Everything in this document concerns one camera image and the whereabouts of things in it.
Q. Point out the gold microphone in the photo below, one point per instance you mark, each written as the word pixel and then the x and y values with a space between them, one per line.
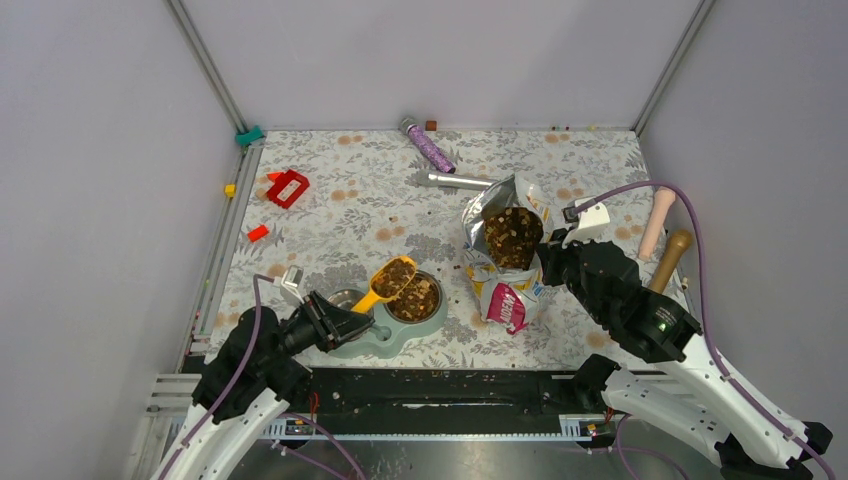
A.
pixel 677 245

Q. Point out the teal corner clip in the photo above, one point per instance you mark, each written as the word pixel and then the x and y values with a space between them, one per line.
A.
pixel 247 138

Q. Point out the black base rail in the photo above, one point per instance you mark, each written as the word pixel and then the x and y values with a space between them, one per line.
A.
pixel 446 402

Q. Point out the small orange-red block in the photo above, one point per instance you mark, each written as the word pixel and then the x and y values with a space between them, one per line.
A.
pixel 257 233

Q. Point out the pet food bag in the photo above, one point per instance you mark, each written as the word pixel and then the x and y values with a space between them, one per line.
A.
pixel 503 225

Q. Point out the yellow plastic scoop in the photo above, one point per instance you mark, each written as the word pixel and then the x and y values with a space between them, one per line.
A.
pixel 387 283

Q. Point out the floral table mat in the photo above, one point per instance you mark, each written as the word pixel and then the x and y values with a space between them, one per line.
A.
pixel 364 206

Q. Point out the green double pet bowl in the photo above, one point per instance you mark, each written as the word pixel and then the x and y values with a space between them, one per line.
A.
pixel 420 311

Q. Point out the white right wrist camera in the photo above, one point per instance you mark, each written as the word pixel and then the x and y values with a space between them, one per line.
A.
pixel 586 219

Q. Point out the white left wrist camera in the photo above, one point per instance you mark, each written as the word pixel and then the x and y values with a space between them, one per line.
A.
pixel 289 285

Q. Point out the red plastic block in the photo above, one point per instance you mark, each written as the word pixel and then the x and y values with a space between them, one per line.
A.
pixel 287 188

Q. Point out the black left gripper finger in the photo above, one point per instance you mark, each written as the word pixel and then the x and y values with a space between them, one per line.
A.
pixel 349 330
pixel 326 311

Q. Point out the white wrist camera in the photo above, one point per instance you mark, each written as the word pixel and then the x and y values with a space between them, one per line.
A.
pixel 289 285
pixel 586 219

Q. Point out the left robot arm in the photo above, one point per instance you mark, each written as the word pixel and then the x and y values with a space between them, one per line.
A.
pixel 254 378

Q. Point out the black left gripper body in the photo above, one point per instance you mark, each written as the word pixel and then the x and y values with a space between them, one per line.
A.
pixel 320 322

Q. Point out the silver metal microphone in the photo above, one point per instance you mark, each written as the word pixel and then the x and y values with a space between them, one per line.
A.
pixel 433 178

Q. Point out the pink microphone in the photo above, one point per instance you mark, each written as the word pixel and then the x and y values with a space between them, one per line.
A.
pixel 664 198

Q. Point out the purple glitter microphone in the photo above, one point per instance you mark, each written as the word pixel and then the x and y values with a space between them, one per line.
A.
pixel 418 137

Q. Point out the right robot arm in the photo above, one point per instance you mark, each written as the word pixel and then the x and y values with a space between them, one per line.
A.
pixel 745 436

